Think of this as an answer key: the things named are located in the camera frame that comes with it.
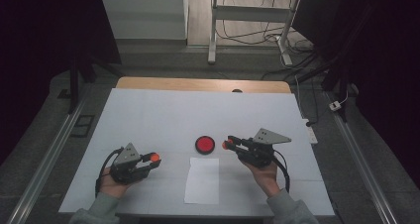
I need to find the person's right hand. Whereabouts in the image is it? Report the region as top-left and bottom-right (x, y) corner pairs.
(241, 158), (281, 198)

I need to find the black floor frame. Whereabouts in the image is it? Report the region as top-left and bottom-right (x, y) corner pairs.
(69, 114), (96, 139)

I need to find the left hand-held gripper cable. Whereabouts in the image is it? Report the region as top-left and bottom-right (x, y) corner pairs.
(94, 147), (125, 198)

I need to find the dark curtain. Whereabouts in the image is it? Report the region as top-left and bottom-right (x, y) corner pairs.
(0, 0), (122, 166)
(293, 0), (420, 185)

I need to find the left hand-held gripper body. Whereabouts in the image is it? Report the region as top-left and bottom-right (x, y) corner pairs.
(109, 142), (152, 185)

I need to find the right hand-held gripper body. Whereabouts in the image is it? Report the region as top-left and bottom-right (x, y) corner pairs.
(236, 128), (292, 168)

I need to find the person's left hand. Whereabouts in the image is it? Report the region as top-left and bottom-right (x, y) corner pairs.
(98, 168), (140, 199)

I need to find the grey cabinet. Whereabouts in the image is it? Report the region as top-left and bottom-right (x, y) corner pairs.
(99, 0), (189, 41)

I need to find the aluminium rail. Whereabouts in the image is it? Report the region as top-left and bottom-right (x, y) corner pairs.
(325, 91), (399, 224)
(5, 84), (93, 224)

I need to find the white-legged desk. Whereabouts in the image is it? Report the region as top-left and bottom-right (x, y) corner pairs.
(98, 0), (341, 66)

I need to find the large white table cover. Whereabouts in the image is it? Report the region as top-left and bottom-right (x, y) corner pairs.
(58, 87), (335, 217)

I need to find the white paper sheet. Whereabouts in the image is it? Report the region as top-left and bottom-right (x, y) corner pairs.
(183, 157), (220, 205)

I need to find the right hand-held gripper cable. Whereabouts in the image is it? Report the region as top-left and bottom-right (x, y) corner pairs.
(271, 149), (291, 193)

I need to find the white power strip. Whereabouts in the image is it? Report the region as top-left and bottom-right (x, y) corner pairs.
(301, 118), (319, 145)

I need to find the bundle of floor cables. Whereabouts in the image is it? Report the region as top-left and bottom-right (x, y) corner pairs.
(216, 0), (318, 81)

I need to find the hand-held gripper cable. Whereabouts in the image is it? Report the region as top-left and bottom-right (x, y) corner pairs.
(271, 149), (291, 193)
(94, 147), (125, 198)

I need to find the black power cable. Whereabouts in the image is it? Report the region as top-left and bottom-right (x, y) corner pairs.
(305, 76), (321, 128)

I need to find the black metal stand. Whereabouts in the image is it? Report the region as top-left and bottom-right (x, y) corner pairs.
(67, 52), (123, 115)
(290, 52), (356, 123)

